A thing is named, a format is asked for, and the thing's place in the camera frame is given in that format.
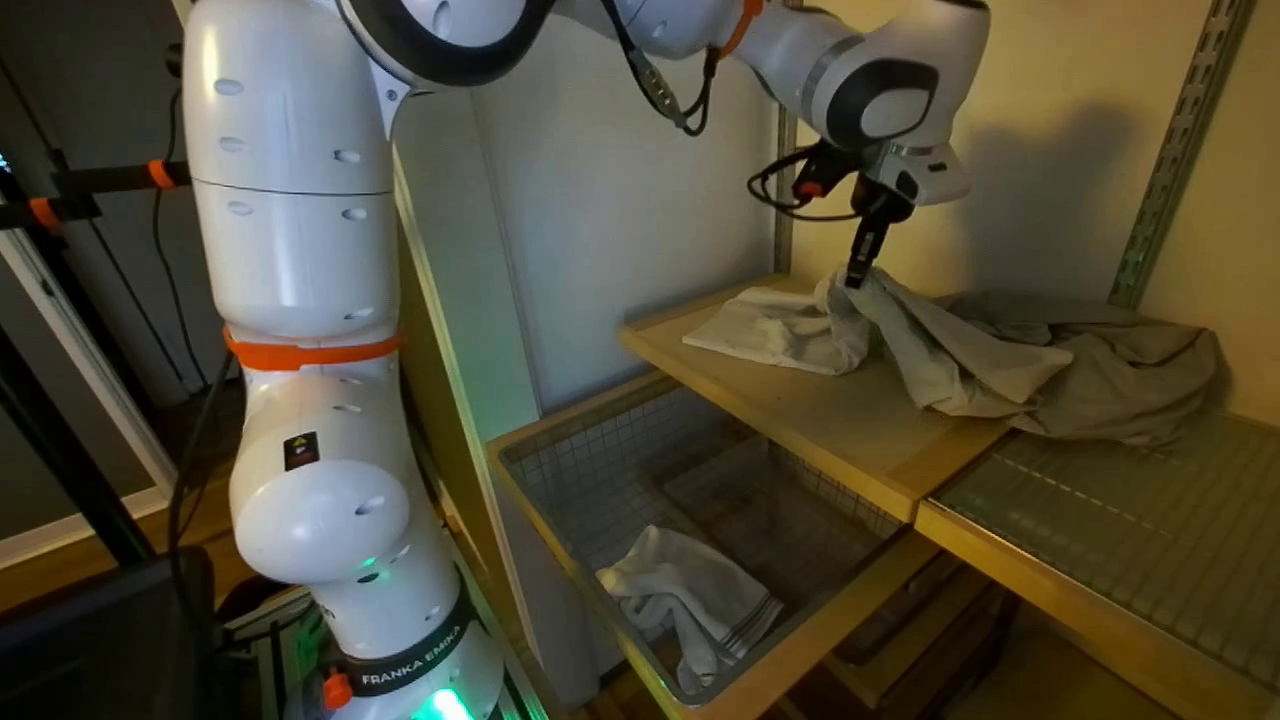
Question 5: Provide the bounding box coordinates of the thin black hanging cable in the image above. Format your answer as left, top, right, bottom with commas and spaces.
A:
143, 184, 249, 536

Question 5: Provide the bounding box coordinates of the black diagonal stand leg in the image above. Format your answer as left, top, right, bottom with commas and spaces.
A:
0, 326, 159, 573

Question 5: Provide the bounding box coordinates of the white folded towel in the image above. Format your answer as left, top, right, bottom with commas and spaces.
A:
593, 520, 786, 704

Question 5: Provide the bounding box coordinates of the white framed board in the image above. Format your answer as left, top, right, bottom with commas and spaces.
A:
0, 229, 181, 570

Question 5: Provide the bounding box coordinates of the black stand crossbar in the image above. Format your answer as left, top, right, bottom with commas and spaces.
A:
0, 156, 193, 234

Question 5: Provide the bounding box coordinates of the orange ring on arm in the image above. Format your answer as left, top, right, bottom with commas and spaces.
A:
220, 326, 405, 376

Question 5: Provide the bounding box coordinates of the black gripper red accent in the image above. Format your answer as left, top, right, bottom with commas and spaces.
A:
791, 141, 924, 294

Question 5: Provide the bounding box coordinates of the light grey towel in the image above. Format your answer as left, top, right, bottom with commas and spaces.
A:
681, 267, 1078, 420

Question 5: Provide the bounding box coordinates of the slotted metal upright rail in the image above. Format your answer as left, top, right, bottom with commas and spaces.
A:
1109, 0, 1258, 318

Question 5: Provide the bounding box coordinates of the white closet side panel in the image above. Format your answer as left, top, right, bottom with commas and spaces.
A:
393, 0, 782, 714

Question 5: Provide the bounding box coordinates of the orange clip at robot base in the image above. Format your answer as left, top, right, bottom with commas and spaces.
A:
316, 667, 361, 716

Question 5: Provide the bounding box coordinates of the orange cable strap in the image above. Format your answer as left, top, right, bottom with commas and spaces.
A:
720, 0, 772, 61

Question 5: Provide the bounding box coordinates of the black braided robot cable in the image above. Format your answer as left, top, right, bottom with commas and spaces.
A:
594, 0, 873, 229

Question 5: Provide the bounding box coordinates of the wire mesh drawer wooden frame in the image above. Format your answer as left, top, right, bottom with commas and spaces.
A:
482, 373, 945, 720

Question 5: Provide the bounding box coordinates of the grey mesh shelf wooden edge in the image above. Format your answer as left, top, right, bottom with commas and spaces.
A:
910, 407, 1280, 720

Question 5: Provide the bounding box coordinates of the wooden shelf board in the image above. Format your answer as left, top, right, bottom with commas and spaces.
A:
616, 278, 1011, 529

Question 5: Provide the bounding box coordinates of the black box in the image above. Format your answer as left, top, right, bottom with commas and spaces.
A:
0, 550, 225, 720

